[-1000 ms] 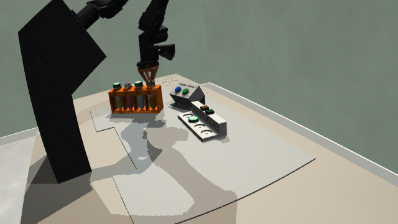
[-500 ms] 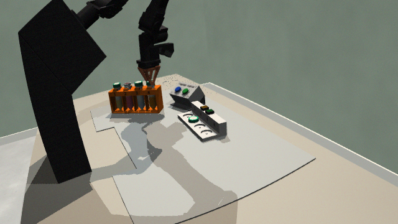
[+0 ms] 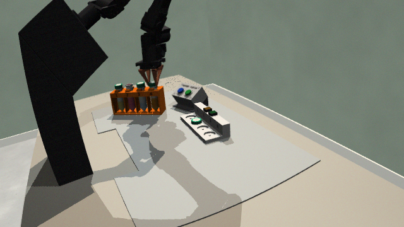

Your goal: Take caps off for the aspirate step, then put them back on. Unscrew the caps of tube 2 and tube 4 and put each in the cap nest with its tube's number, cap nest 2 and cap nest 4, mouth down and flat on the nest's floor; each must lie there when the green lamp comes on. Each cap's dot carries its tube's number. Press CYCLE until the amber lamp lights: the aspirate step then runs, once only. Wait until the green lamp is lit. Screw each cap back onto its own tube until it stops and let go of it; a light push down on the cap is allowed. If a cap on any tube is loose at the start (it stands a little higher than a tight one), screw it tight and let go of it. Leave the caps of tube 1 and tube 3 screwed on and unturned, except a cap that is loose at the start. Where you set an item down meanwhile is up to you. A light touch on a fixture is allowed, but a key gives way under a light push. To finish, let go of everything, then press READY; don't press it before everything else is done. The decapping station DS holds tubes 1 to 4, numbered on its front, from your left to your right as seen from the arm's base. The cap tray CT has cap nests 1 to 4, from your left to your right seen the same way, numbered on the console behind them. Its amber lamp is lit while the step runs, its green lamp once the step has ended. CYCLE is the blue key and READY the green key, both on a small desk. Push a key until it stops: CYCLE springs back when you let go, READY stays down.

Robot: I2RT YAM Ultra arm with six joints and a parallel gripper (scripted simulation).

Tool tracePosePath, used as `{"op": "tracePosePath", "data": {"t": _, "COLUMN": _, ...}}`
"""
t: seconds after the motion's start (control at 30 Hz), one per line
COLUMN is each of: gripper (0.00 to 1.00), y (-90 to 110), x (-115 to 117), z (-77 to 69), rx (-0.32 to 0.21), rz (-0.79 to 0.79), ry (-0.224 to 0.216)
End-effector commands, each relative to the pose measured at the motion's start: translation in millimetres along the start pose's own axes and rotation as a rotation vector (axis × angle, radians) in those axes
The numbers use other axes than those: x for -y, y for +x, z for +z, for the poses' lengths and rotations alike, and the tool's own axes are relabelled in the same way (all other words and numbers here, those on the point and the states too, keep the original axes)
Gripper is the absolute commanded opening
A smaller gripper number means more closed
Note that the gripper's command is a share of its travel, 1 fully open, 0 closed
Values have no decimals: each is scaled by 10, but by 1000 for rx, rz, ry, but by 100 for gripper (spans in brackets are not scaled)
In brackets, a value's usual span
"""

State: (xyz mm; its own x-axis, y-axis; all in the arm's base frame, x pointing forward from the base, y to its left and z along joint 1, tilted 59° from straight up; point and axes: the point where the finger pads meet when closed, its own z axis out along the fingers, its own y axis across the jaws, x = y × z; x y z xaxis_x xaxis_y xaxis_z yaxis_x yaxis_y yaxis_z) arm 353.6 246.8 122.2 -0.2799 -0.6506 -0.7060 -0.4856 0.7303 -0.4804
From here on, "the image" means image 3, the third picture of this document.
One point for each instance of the grey control panel with blue and green buttons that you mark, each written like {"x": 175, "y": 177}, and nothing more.
{"x": 193, "y": 94}

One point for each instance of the orange tube holder block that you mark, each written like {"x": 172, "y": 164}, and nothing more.
{"x": 147, "y": 92}

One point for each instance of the green screw cap with white dot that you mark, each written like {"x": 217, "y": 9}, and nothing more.
{"x": 140, "y": 84}

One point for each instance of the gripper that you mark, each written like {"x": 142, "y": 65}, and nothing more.
{"x": 150, "y": 62}

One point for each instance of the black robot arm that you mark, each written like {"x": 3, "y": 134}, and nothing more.
{"x": 152, "y": 22}

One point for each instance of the white tray with four round nests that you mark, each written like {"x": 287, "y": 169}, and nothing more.
{"x": 213, "y": 126}

